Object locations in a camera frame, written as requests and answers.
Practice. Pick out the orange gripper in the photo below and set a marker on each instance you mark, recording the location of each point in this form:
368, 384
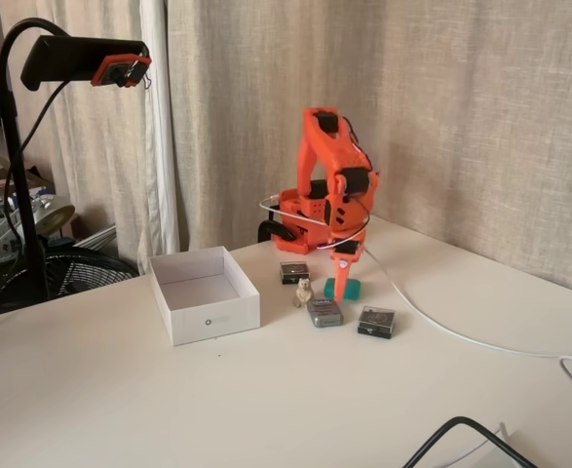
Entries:
345, 253

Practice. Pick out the green cube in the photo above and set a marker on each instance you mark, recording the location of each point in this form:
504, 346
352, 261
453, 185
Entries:
356, 288

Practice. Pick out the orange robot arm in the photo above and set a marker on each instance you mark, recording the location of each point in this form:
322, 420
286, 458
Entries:
315, 146

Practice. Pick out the white cardboard bin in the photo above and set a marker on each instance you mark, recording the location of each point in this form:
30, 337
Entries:
217, 324

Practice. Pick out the grey metal tin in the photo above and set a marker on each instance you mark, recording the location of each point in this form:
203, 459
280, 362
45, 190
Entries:
325, 314

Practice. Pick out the small beige bear figurine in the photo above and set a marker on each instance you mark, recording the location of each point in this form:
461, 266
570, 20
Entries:
303, 294

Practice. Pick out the black case with clear lid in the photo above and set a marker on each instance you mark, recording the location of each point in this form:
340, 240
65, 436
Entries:
376, 323
295, 274

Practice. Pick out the black table clamp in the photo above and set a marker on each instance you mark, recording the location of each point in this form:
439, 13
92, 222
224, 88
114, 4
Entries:
271, 226

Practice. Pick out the beige linen curtain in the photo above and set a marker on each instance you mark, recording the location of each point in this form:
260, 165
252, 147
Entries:
461, 97

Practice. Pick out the white folded rack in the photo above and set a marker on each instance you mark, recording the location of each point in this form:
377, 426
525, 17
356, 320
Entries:
95, 236

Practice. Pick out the black floor fan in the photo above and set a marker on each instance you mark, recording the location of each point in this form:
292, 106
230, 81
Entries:
86, 273

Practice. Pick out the silver metal lamp shade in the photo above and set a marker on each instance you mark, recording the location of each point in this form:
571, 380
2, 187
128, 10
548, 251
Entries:
54, 214

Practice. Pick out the black gooseneck stand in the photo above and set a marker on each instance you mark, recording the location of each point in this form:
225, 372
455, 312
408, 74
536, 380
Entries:
34, 263

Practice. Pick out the overhead camera on stand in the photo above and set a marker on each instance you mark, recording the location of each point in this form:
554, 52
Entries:
110, 170

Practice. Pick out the orange-cased camera module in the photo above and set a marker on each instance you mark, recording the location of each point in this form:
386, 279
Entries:
120, 70

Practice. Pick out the black camera holder bar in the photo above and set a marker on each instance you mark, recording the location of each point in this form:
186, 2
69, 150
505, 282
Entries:
71, 56

